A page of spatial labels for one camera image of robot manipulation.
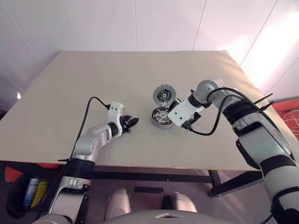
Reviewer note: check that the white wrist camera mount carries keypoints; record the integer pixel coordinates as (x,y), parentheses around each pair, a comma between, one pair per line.
(115,109)
(181,112)

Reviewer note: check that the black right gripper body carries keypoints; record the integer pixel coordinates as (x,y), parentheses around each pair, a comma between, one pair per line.
(194,119)

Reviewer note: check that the silver robot torso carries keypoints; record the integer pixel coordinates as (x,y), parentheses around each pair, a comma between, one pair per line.
(149,218)

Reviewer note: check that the black floor tape strip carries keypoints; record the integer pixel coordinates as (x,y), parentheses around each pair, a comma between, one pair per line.
(149,190)

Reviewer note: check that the silver right robot leg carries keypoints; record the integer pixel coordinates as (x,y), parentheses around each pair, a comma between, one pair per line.
(182,201)

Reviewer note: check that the orange object under table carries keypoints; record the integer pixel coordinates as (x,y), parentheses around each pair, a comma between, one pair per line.
(11,173)

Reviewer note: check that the silver left robot leg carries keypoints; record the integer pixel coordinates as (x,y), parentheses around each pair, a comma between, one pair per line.
(119,203)

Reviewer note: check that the grey round housing lid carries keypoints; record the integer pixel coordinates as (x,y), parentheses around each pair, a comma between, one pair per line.
(163,94)

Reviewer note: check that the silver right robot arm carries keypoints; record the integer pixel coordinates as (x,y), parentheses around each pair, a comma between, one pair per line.
(257,130)

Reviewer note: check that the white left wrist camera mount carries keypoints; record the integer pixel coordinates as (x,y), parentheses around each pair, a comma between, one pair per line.
(115,109)

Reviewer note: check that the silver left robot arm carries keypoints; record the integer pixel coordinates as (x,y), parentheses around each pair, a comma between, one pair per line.
(88,142)

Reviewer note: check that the yellow bottle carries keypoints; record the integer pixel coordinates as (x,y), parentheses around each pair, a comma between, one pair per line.
(40,190)

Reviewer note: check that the black table frame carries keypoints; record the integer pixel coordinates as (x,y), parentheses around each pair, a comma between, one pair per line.
(140,176)

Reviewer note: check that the orange fabric sheet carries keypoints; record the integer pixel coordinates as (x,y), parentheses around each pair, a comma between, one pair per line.
(287,106)

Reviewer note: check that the blue white spray can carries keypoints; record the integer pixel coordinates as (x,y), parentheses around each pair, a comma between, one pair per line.
(30,191)

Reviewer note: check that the black bag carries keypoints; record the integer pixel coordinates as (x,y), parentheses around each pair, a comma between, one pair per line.
(15,198)

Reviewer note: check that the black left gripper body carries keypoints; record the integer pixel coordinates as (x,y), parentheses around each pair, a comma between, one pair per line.
(125,124)

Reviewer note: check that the silver robot leg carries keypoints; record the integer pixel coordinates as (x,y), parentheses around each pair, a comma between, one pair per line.
(119,203)
(182,201)

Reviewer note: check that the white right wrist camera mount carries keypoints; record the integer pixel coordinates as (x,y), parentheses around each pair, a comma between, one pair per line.
(181,112)

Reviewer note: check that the grey motor housing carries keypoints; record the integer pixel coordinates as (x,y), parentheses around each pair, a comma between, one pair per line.
(161,126)

